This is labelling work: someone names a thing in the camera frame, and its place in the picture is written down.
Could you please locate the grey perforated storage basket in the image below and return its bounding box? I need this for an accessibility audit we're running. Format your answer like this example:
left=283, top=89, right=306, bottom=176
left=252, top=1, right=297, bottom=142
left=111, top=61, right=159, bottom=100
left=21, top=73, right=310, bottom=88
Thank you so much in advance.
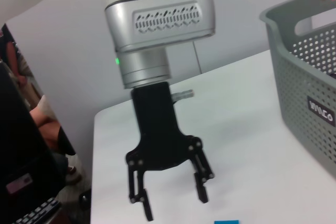
left=259, top=0, right=336, bottom=180

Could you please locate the black computer keyboard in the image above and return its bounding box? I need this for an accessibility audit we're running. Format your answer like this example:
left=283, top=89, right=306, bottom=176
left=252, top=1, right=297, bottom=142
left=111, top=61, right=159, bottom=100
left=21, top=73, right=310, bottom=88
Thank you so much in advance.
left=14, top=197, right=63, bottom=224

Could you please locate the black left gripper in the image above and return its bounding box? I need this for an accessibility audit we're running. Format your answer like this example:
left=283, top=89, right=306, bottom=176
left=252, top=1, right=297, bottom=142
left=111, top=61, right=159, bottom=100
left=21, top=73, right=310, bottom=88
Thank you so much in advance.
left=124, top=81, right=215, bottom=222

